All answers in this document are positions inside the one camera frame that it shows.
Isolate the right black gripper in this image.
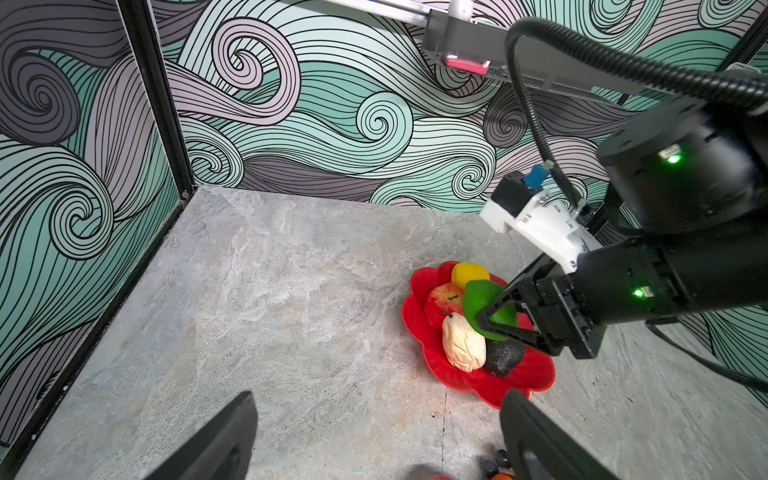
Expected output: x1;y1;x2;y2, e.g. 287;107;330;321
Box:
477;240;684;359

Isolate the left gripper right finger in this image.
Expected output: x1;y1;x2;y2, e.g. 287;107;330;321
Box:
500;390;618;480

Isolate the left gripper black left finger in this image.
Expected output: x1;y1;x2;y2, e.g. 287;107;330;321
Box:
146;391;258;480

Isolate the green fake lime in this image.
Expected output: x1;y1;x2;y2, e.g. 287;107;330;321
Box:
462;280;518;342

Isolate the dark fake avocado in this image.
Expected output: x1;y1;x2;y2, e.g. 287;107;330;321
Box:
484;339;525;378

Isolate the red flower-shaped fruit bowl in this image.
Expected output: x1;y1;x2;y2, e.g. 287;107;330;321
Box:
401;261;556;409

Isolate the large yellow fake lemon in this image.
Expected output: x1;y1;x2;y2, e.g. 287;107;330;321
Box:
451;262;491;291

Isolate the cream fake pear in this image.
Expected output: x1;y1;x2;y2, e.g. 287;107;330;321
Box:
442;314;486;373

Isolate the red fake apple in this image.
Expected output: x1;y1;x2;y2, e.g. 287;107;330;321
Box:
424;283;464;330

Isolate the dark fake grape bunch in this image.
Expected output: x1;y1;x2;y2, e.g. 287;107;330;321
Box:
480;449;516;480

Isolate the black wall shelf tray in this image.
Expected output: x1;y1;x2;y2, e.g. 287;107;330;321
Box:
422;10;643;100

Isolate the right black cable loop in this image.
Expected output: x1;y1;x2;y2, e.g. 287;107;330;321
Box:
503;16;768;211

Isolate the aluminium wall rail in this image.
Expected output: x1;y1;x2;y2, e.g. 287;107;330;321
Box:
328;0;431;27

